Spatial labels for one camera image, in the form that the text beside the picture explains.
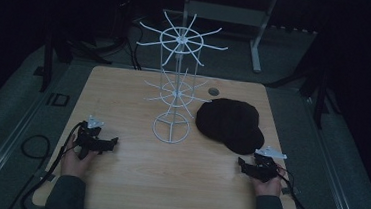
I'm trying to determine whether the black floor socket plate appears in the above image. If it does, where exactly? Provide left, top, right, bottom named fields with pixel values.
left=45, top=92, right=72, bottom=108

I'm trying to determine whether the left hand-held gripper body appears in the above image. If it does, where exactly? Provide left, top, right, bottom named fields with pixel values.
left=73, top=113, right=114, bottom=163

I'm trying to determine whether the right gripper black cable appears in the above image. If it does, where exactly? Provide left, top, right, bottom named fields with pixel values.
left=274, top=165, right=320, bottom=209

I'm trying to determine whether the black cap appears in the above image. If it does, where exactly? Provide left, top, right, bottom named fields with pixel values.
left=192, top=95, right=269, bottom=158

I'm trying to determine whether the black stand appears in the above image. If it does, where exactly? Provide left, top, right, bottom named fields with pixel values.
left=265, top=40, right=348, bottom=132
left=38, top=6, right=117, bottom=98

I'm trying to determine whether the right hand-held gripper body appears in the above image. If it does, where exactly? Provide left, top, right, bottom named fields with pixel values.
left=243, top=143, right=288, bottom=186

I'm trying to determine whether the black floor cable loop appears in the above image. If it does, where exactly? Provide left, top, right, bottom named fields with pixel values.
left=19, top=133, right=53, bottom=161

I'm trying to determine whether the person's right hand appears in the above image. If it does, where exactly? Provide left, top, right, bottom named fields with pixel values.
left=250, top=162, right=288, bottom=200

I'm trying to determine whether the white wire hat rack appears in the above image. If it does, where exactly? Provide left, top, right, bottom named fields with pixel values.
left=127, top=7, right=232, bottom=148

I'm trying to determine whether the person's left hand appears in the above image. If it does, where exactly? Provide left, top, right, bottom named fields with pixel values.
left=59, top=133, right=100, bottom=181

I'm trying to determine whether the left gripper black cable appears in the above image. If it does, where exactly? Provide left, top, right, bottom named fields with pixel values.
left=7, top=116, right=88, bottom=209

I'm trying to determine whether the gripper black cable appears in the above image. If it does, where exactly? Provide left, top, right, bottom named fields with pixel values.
left=274, top=165, right=320, bottom=209
left=7, top=116, right=88, bottom=209

